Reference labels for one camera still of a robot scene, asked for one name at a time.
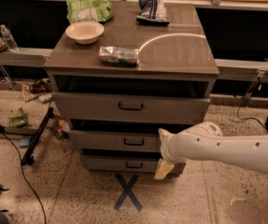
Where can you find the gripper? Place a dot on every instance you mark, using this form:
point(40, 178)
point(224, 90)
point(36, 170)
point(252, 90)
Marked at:
point(171, 149)

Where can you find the grey drawer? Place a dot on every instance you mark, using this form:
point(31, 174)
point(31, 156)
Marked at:
point(119, 164)
point(92, 142)
point(131, 108)

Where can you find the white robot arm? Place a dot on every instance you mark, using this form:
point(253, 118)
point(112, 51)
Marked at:
point(205, 142)

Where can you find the blue tape cross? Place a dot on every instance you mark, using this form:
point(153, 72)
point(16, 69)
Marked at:
point(127, 192)

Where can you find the silver snack packet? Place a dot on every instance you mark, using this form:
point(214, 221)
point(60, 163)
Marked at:
point(119, 55)

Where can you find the black tripod leg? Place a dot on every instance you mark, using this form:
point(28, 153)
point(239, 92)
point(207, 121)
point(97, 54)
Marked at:
point(28, 158)

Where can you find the snack wrapper on floor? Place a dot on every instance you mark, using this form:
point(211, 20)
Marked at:
point(32, 91)

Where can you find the small green bag on floor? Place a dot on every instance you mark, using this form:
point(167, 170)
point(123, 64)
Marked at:
point(17, 118)

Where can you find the blue chip bag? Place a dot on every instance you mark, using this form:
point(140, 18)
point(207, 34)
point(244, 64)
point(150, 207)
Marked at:
point(152, 12)

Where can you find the white bowl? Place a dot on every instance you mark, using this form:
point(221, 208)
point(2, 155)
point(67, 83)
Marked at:
point(85, 32)

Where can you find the green chip bag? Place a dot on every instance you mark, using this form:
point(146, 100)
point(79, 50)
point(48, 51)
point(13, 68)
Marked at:
point(89, 10)

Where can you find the clear water bottle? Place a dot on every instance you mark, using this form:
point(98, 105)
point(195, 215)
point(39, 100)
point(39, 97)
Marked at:
point(9, 39)

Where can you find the wire basket with items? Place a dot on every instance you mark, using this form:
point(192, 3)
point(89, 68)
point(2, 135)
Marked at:
point(56, 123)

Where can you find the grey shelf rail right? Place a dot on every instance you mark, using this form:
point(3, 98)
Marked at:
point(241, 70)

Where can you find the grey shelf rail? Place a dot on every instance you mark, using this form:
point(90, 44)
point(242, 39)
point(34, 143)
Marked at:
point(27, 57)
point(241, 70)

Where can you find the grey shelf rail left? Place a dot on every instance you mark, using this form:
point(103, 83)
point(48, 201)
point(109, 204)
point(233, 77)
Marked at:
point(27, 57)

